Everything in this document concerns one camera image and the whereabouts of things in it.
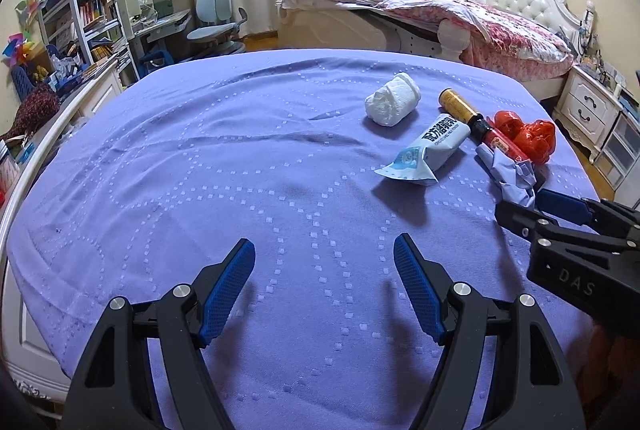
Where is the stack of books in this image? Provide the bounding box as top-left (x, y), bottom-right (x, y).
top-left (617, 82), bottom-right (640, 115)

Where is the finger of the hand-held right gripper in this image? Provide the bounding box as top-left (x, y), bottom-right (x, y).
top-left (495, 200), bottom-right (626, 253)
top-left (539, 189), bottom-right (640, 238)

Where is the clear plastic drawer unit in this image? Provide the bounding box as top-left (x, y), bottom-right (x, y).
top-left (597, 107), bottom-right (640, 191)

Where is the white nightstand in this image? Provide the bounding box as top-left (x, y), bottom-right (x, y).
top-left (552, 64), bottom-right (623, 163)

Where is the pale blue desk chair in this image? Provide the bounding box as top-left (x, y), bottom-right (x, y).
top-left (187, 0), bottom-right (249, 55)

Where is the maroon fuzzy cloth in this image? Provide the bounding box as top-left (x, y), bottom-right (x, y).
top-left (2, 84), bottom-right (61, 141)

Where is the white tissue wad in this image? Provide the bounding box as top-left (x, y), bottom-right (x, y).
top-left (364, 72), bottom-right (422, 127)

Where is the white blue powder sachet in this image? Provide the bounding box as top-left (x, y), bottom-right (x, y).
top-left (374, 112), bottom-right (471, 187)

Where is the red plastic wrapper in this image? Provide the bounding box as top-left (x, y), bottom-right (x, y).
top-left (482, 110), bottom-right (557, 168)

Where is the pink floral quilt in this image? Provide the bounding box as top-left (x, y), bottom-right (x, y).
top-left (282, 0), bottom-right (576, 70)

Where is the purple dotted tablecloth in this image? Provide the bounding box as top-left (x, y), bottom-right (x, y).
top-left (5, 47), bottom-right (601, 430)

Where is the white desktop appliance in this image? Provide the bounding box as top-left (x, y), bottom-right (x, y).
top-left (117, 0), bottom-right (153, 28)

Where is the grey study desk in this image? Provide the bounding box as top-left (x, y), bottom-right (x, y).
top-left (132, 10), bottom-right (193, 70)

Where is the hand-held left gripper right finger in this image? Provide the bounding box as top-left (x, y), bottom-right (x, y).
top-left (392, 233), bottom-right (586, 430)

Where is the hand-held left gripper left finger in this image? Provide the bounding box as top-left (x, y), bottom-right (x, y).
top-left (60, 238), bottom-right (257, 430)

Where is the blue plastic stool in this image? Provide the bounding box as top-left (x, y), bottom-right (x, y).
top-left (140, 50), bottom-right (176, 78)

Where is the blue plastic basket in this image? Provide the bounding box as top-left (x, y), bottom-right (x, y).
top-left (11, 64), bottom-right (56, 103)

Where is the lavender paper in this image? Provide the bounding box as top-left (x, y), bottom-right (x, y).
top-left (474, 144), bottom-right (538, 211)

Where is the cluster of small bottles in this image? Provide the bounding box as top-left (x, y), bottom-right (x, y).
top-left (575, 44), bottom-right (626, 85)

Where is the yellow black red tube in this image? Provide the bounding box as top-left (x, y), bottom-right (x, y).
top-left (438, 88), bottom-right (493, 147)

